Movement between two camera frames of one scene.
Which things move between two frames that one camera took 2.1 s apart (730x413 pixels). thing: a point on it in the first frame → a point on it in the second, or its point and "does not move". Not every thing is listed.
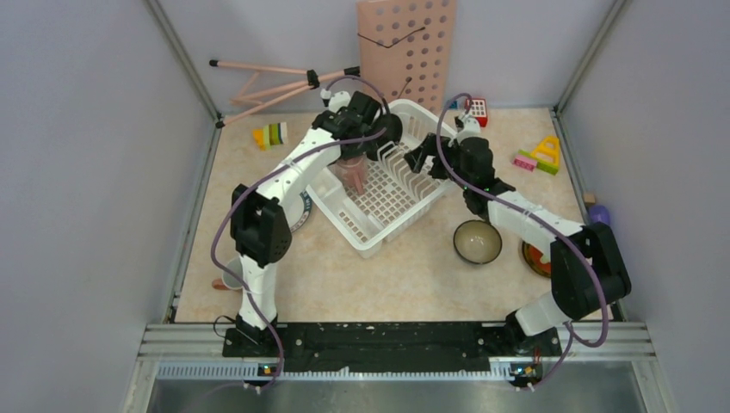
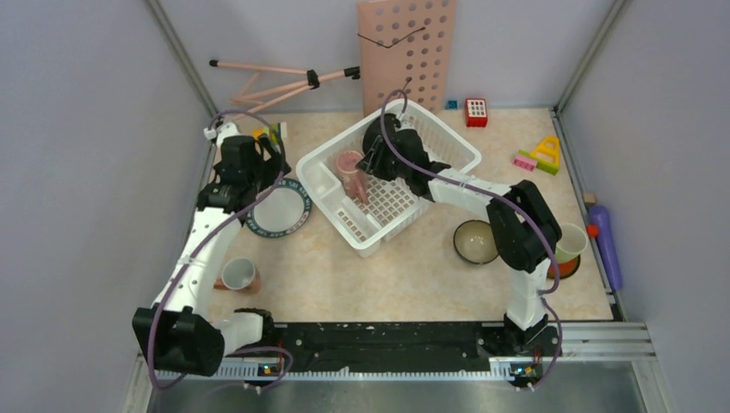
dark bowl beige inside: [477, 241] does not move
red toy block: [479, 110] does not move
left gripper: [361, 150] → [273, 164]
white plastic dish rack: [393, 194] does not move
